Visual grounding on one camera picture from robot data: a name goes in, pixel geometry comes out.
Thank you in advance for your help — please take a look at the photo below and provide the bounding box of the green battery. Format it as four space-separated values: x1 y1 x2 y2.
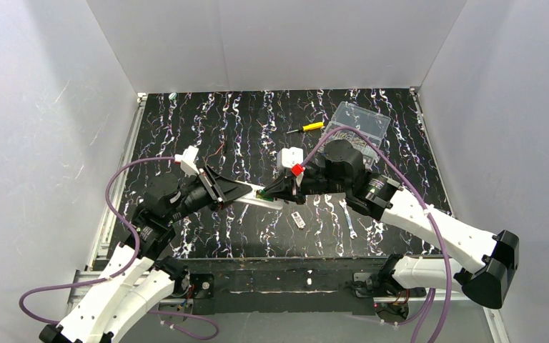
260 195 275 202

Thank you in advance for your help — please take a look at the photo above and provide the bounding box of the white remote control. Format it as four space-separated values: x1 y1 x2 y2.
235 181 285 211

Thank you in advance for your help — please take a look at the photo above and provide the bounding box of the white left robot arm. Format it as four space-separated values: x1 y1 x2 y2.
39 166 261 342

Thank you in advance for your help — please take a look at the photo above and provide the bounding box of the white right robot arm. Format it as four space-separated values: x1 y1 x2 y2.
262 139 520 309

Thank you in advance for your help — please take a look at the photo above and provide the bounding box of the silver flat wrench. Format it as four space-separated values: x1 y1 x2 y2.
339 199 357 239

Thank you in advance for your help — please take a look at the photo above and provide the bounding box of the clear plastic screw box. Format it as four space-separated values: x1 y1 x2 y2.
318 101 391 170

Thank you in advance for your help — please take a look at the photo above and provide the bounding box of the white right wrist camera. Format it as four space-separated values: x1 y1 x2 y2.
277 147 305 187

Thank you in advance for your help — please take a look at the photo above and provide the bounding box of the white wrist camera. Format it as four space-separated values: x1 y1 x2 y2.
174 145 204 177
277 147 305 187

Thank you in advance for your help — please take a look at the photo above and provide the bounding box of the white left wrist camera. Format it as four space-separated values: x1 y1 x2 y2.
174 145 204 177

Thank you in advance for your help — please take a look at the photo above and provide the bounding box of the yellow-handled screwdriver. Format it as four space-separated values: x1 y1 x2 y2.
287 121 324 134

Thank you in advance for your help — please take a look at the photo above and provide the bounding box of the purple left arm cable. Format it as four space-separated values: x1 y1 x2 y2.
19 156 220 342

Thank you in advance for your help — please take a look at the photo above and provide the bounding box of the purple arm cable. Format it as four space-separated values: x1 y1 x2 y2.
19 156 220 342
300 126 453 343

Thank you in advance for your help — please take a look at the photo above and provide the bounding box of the aluminium frame rail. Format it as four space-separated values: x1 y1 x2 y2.
51 93 152 342

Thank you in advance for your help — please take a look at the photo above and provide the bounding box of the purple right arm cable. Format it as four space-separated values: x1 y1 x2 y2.
300 126 453 343

